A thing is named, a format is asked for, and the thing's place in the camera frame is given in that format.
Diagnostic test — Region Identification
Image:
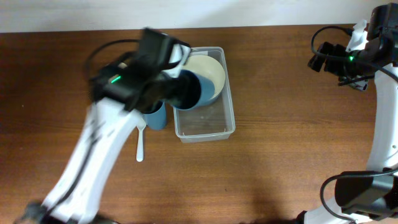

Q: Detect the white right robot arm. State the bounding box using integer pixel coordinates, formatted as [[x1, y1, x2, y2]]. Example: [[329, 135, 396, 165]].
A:
[[295, 17, 397, 223]]

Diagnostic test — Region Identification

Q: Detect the blue plastic cup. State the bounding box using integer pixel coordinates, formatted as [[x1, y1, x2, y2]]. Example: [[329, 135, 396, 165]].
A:
[[144, 101, 167, 130], [167, 70, 215, 110]]

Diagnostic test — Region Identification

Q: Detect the blue plastic bowl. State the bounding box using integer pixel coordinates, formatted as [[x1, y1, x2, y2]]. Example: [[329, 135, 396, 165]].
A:
[[197, 78, 224, 106]]

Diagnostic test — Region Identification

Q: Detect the white plastic spoon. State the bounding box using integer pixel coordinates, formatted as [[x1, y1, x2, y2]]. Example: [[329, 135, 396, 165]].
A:
[[136, 118, 146, 162]]

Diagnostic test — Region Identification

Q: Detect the clear plastic container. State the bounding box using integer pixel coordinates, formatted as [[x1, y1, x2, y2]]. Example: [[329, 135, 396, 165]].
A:
[[172, 46, 236, 144]]

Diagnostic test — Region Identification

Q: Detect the cream plastic bowl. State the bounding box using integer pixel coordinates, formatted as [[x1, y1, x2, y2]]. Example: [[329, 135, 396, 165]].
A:
[[183, 55, 226, 97]]

